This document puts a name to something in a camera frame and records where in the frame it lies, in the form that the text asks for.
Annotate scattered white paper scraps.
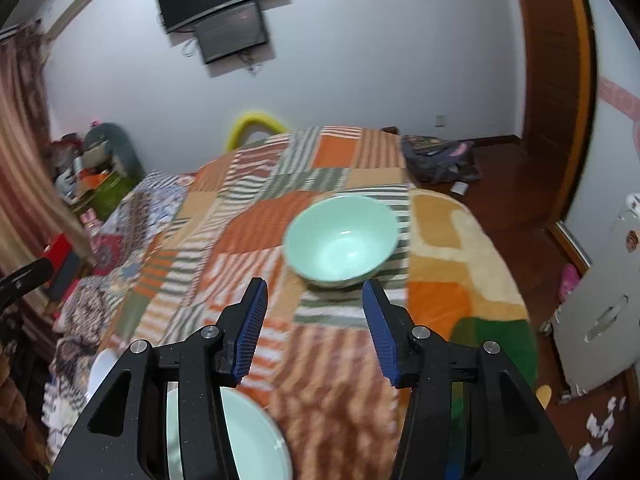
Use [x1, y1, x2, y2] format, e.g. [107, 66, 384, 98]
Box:
[572, 395, 632, 478]

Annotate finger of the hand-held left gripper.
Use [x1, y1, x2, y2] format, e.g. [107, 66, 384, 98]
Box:
[0, 259, 54, 307]

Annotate grey stuffed toy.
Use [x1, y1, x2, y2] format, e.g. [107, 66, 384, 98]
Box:
[82, 122, 142, 181]

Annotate green box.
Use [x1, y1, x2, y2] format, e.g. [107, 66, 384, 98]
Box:
[75, 172, 132, 221]

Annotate red box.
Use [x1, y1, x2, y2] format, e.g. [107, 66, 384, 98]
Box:
[42, 232, 81, 281]

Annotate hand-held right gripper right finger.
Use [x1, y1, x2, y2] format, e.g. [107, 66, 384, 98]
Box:
[361, 278, 578, 480]

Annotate colourful fleece blanket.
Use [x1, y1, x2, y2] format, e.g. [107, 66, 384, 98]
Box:
[406, 187, 540, 480]

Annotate striped patchwork blanket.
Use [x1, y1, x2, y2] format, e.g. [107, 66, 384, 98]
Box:
[97, 126, 413, 480]

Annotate striped brown curtain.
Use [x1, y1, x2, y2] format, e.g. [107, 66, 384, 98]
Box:
[0, 22, 98, 311]

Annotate green bowl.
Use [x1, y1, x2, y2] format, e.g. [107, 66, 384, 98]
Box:
[283, 195, 400, 289]

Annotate yellow curved object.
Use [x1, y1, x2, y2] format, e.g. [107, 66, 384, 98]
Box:
[226, 112, 287, 152]

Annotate paisley patterned quilt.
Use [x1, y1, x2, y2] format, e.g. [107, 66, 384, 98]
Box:
[44, 170, 201, 463]

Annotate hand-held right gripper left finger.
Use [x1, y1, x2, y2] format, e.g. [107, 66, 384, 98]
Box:
[47, 276, 268, 480]

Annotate pink slipper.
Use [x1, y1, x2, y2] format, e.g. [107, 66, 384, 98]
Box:
[559, 264, 582, 302]

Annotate wooden door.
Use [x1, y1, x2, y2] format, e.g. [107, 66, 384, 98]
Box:
[510, 0, 598, 271]

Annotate dark backpack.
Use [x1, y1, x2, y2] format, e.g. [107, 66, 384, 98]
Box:
[401, 135, 484, 184]

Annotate small black monitor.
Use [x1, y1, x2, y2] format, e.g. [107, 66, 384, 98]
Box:
[194, 2, 270, 65]

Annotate green plate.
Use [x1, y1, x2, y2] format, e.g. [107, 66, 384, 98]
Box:
[165, 384, 294, 480]

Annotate white cutout board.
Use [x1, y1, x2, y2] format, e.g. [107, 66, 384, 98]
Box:
[554, 194, 640, 397]

